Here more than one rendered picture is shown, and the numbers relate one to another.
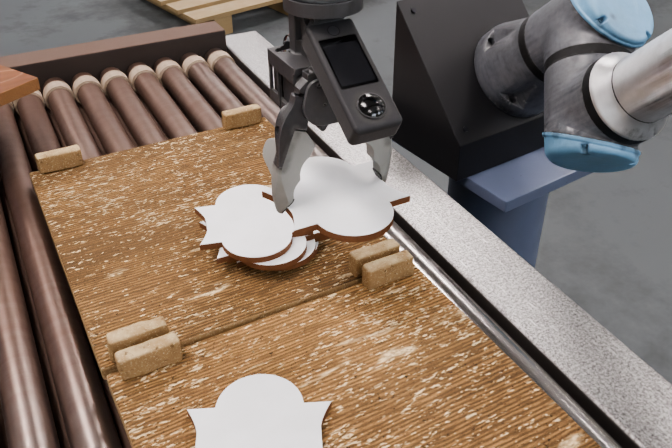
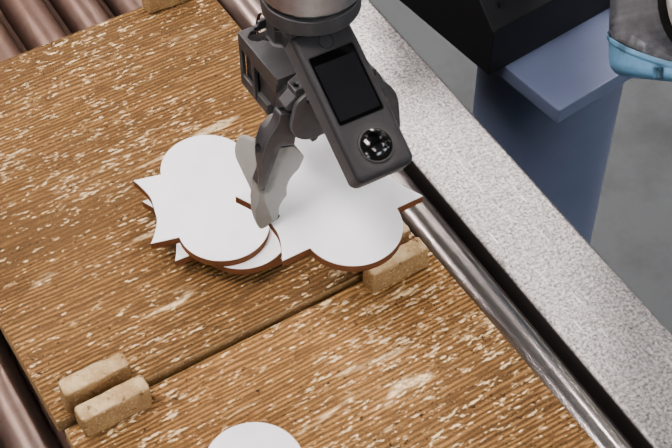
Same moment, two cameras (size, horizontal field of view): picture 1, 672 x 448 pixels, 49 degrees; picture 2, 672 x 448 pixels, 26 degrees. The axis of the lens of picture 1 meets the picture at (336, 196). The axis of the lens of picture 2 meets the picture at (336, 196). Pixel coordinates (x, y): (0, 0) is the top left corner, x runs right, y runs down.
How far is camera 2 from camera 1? 0.49 m
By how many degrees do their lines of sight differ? 16
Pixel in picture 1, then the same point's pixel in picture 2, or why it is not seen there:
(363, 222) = (366, 244)
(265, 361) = (252, 402)
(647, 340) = not seen: outside the picture
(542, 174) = not seen: hidden behind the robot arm
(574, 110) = (647, 19)
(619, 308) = not seen: outside the picture
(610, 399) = (659, 428)
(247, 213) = (206, 187)
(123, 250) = (44, 242)
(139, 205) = (49, 164)
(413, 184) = (426, 101)
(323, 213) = (316, 231)
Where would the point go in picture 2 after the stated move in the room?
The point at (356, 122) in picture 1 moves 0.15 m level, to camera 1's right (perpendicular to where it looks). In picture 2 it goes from (359, 169) to (575, 161)
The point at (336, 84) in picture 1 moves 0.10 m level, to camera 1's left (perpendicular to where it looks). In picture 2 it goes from (333, 119) to (188, 125)
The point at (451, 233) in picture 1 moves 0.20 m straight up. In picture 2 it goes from (478, 187) to (496, 26)
